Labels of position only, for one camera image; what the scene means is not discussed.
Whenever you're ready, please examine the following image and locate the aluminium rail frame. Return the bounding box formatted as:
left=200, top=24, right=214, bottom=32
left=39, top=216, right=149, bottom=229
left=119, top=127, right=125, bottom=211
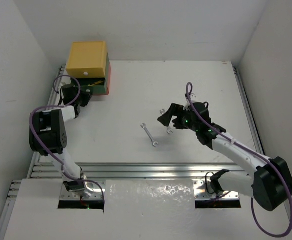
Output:
left=0, top=61, right=267, bottom=240

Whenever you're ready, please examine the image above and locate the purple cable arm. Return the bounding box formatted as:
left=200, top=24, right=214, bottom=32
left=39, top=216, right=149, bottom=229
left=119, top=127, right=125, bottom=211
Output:
left=185, top=82, right=292, bottom=238
left=28, top=74, right=106, bottom=201

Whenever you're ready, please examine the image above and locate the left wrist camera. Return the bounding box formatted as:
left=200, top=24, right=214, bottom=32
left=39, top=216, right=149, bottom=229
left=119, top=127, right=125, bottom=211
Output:
left=58, top=77, right=72, bottom=90

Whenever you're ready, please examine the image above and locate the green drawer box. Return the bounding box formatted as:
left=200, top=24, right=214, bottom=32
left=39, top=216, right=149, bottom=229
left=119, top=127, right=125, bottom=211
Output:
left=77, top=54, right=111, bottom=96

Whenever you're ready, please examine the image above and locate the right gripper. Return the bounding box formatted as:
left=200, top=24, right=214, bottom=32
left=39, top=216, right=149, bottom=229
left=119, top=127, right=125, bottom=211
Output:
left=158, top=103, right=199, bottom=132

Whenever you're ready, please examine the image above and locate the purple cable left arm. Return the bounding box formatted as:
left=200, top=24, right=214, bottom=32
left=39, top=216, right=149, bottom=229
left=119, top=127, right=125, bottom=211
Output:
left=28, top=74, right=106, bottom=201

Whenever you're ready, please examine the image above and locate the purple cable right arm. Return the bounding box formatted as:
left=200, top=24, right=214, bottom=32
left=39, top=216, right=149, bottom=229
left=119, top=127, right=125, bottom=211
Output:
left=185, top=82, right=292, bottom=238

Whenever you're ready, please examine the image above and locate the slim yellow utility knife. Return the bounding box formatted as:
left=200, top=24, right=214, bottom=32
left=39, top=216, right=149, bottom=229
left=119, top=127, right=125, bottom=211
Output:
left=87, top=80, right=105, bottom=87

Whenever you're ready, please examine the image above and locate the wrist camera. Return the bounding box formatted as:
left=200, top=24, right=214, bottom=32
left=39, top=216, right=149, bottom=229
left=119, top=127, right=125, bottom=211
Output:
left=58, top=77, right=72, bottom=90
left=185, top=93, right=198, bottom=104

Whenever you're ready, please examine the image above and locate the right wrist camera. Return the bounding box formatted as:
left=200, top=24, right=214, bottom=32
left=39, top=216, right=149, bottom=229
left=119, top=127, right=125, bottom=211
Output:
left=185, top=93, right=198, bottom=104

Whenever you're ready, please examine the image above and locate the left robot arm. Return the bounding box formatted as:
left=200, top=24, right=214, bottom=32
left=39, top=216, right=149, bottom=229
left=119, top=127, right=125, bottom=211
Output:
left=29, top=84, right=93, bottom=198

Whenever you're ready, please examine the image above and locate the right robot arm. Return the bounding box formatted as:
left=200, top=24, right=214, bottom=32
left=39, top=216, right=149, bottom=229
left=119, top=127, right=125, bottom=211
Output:
left=157, top=102, right=292, bottom=212

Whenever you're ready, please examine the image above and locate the silver wrench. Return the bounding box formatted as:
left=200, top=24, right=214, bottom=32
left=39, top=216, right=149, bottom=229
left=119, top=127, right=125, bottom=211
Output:
left=140, top=123, right=158, bottom=147
left=159, top=109, right=173, bottom=135

